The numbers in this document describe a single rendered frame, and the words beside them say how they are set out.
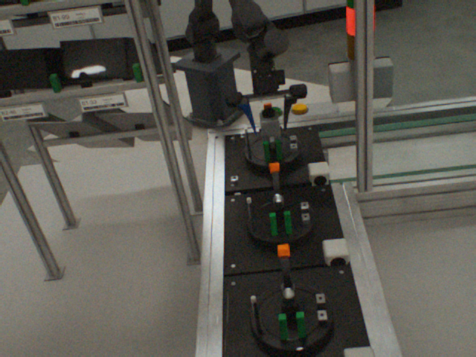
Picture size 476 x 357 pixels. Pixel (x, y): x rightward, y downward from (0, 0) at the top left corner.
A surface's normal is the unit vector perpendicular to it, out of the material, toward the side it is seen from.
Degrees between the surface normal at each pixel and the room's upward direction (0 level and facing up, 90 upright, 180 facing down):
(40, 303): 0
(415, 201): 90
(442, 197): 90
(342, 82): 90
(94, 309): 0
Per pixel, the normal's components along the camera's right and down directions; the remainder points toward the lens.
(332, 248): -0.13, -0.80
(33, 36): 0.17, 0.56
